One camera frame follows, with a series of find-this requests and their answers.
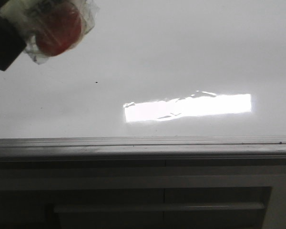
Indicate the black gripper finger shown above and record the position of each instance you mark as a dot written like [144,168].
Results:
[11,43]

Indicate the black whiteboard marker white barrel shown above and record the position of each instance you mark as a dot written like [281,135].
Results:
[50,27]

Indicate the white whiteboard with aluminium frame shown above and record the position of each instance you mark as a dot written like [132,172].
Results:
[155,78]

